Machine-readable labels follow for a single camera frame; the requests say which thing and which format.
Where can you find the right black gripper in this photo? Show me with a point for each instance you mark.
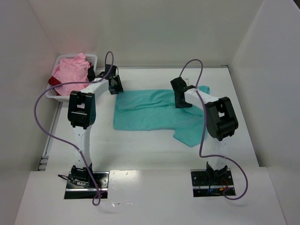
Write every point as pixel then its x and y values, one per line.
pixel 177 96

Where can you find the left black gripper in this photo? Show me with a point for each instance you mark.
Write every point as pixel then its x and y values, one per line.
pixel 116 84

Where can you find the teal t shirt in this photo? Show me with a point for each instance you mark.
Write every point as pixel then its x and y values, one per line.
pixel 148 110

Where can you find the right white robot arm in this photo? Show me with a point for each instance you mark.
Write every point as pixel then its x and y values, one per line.
pixel 219 120

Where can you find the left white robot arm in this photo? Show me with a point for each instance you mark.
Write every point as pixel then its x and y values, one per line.
pixel 82 115

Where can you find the black t shirt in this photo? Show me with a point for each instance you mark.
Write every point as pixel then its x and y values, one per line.
pixel 91 74

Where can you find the pink t shirt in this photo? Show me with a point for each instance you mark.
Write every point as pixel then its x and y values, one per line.
pixel 73 70

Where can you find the red t shirt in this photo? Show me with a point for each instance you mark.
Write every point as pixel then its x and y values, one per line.
pixel 54 82

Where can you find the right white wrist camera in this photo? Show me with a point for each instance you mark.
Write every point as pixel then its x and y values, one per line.
pixel 186 81

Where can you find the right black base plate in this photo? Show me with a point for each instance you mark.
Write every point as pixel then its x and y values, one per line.
pixel 202 187

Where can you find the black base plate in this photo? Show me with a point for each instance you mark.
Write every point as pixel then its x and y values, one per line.
pixel 76 189
pixel 202 187

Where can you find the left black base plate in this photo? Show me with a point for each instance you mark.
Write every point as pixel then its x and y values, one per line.
pixel 76 189

